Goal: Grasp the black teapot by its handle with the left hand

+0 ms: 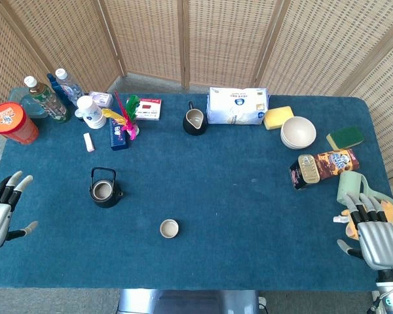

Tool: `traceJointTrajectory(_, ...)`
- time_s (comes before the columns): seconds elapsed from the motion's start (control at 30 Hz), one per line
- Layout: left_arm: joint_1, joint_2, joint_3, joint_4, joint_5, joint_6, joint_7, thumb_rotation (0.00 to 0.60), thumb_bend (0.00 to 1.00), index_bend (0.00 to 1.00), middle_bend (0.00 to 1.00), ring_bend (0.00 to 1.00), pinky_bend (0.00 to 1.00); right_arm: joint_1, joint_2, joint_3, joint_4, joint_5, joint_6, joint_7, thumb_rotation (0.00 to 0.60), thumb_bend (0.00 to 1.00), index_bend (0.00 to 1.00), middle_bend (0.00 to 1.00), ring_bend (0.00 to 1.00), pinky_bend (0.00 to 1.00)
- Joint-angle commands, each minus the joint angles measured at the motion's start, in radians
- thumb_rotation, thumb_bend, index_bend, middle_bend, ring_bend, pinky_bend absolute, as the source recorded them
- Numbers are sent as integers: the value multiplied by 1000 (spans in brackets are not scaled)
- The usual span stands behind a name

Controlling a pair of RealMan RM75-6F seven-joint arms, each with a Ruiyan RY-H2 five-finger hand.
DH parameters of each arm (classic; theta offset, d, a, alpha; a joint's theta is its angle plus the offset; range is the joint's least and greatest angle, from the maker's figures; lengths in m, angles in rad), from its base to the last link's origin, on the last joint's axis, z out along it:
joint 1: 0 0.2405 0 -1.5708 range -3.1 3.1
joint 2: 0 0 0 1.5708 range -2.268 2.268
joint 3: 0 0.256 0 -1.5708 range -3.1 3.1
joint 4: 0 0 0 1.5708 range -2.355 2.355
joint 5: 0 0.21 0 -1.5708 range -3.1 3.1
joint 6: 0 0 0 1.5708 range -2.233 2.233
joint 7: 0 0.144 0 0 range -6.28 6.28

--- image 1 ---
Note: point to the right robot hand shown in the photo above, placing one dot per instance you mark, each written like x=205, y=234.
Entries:
x=376, y=242

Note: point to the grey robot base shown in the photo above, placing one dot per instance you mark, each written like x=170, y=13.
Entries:
x=188, y=301

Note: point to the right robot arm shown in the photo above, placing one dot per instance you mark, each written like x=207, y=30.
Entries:
x=392, y=289

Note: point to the small ceramic cup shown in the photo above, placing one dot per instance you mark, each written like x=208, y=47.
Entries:
x=169, y=228

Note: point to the yellow plush toy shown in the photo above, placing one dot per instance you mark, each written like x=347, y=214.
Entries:
x=391, y=216

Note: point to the pale green mug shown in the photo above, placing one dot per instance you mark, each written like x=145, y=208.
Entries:
x=348, y=186

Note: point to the brown cookie box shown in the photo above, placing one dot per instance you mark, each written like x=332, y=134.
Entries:
x=339, y=162

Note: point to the orange lidded snack cup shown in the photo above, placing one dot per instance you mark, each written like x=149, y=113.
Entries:
x=11, y=122

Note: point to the gold sardine tin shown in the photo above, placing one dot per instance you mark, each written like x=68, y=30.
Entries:
x=308, y=169

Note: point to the green scouring sponge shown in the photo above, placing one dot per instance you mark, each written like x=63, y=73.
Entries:
x=345, y=137

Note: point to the white eraser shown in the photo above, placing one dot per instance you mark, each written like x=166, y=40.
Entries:
x=88, y=142

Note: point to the clear plastic container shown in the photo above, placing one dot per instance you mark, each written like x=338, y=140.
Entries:
x=29, y=101

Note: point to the green tea bottle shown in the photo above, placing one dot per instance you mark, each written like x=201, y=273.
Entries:
x=47, y=99

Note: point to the beige stacked bowls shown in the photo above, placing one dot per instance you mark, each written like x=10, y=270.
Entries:
x=298, y=132

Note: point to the white paper cup stack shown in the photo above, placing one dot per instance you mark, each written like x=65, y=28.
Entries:
x=91, y=112

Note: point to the dark blue bottle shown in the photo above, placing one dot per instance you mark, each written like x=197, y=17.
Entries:
x=57, y=88

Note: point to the dark blue toothpaste box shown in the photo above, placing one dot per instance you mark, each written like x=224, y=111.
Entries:
x=118, y=135

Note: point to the clear water bottle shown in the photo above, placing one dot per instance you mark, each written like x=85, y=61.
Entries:
x=68, y=86

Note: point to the yellow sponge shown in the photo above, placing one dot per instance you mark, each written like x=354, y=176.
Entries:
x=277, y=117

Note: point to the lavender soap box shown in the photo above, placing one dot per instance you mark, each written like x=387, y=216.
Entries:
x=101, y=98

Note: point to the colourful feather shuttlecock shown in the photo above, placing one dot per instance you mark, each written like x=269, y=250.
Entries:
x=126, y=117

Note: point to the blue felt table mat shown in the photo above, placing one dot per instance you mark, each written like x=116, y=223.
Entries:
x=196, y=209

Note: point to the red white card box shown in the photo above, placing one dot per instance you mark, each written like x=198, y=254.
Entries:
x=149, y=108

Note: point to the white flour bag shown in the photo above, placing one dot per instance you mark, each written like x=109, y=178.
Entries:
x=237, y=106

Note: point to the black pitcher beige inside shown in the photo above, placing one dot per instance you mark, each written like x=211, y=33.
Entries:
x=194, y=121

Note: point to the bamboo folding screen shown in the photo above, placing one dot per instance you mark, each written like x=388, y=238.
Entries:
x=196, y=39

